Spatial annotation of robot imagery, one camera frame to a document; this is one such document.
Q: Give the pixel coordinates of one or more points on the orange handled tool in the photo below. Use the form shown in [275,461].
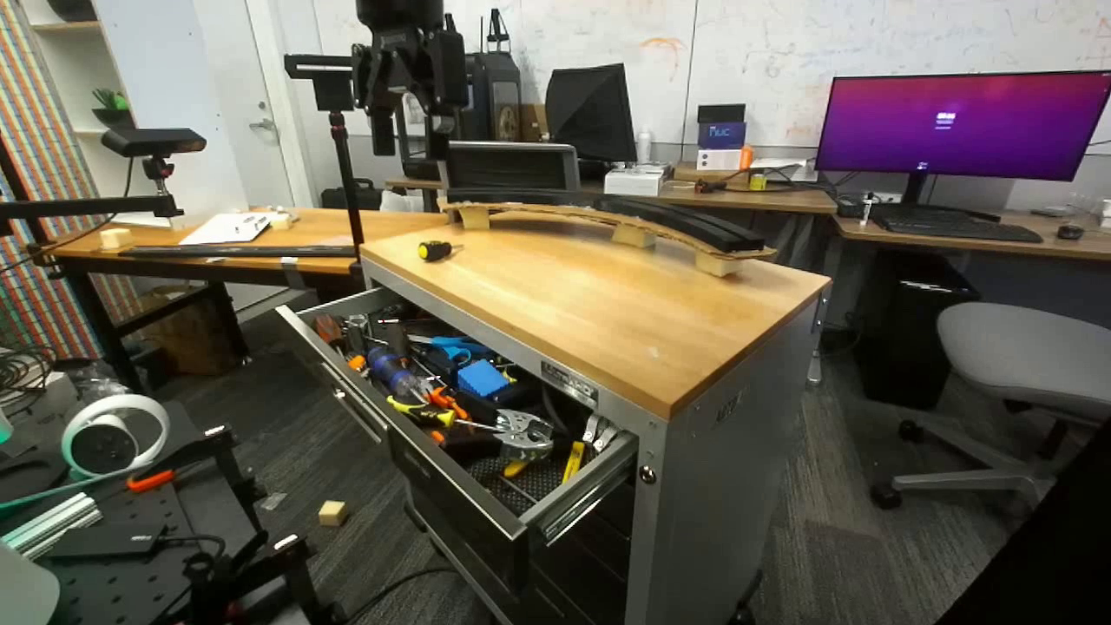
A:
[444,405]

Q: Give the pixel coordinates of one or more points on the grey tool drawer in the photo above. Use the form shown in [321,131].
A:
[463,464]

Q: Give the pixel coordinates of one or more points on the curved wooden track piece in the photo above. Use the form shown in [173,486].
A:
[713,243]

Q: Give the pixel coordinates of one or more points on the grey office chair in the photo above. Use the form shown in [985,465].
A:
[1025,360]

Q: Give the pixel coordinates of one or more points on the black camera on tripod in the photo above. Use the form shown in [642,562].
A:
[332,88]

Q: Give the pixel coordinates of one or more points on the blue handled screwdriver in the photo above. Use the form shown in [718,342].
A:
[385,371]

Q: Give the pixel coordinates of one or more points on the blue white box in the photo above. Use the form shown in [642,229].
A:
[718,136]

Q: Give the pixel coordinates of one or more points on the black keyboard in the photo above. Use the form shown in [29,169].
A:
[956,228]

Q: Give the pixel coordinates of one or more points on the black side camera on stand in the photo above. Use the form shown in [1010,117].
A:
[155,146]

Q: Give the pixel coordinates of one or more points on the grey laptop screen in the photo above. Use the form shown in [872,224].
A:
[489,169]

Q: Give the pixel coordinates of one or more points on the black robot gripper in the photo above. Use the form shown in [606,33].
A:
[414,49]

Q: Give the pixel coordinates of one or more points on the white tape roll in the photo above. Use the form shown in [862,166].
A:
[97,437]

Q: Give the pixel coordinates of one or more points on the blue plastic box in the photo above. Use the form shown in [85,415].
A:
[479,381]

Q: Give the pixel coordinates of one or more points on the small wooden block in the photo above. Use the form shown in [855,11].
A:
[332,512]

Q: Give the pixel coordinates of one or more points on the silver pliers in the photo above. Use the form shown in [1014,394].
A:
[521,433]

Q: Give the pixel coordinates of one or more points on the long wooden desk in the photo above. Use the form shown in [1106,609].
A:
[325,237]

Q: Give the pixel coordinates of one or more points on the black back monitor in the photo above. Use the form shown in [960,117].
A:
[590,112]

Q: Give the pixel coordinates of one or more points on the purple screen computer monitor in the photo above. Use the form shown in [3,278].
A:
[961,122]

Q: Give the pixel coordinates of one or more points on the black yellow stubby screwdriver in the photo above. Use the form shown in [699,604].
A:
[435,250]

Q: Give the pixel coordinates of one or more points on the white papers on desk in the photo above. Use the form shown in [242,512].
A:
[231,228]

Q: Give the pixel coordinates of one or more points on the grey cabinet with wooden top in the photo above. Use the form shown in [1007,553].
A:
[702,374]

